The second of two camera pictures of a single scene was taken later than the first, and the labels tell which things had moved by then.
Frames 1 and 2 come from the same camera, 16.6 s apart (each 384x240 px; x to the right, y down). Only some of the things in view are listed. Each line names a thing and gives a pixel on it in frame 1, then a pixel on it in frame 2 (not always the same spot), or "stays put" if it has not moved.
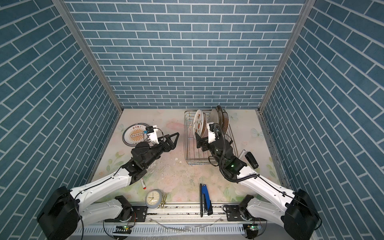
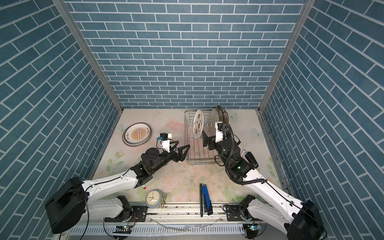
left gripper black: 170,146 → 177,158
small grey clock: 153,198 stays put
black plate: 219,109 stays put
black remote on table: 251,160 stays put
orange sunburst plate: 205,119 → 136,134
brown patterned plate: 226,121 stays put
